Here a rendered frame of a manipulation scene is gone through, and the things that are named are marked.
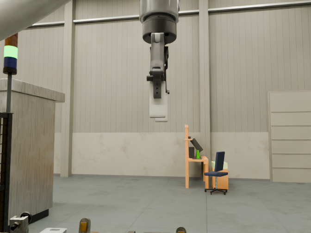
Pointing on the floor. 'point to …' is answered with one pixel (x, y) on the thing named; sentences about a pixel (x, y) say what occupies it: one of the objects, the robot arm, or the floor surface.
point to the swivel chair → (217, 171)
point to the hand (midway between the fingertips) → (159, 114)
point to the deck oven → (30, 147)
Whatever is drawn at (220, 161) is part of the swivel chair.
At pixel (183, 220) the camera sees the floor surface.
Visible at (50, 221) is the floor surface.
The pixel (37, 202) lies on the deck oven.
